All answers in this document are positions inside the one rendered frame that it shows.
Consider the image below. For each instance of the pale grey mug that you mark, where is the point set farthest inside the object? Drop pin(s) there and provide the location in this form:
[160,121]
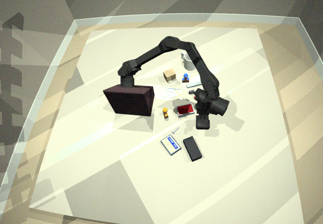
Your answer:
[188,64]

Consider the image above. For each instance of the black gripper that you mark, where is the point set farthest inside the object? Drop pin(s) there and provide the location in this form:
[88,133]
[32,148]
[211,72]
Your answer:
[202,120]

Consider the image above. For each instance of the pale grey flat bar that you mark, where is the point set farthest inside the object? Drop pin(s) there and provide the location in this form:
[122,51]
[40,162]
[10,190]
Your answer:
[193,84]

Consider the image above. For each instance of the white flat box with blue label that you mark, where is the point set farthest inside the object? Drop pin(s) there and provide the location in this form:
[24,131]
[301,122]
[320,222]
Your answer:
[170,144]

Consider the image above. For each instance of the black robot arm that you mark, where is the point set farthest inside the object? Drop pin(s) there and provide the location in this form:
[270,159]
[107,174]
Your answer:
[210,96]

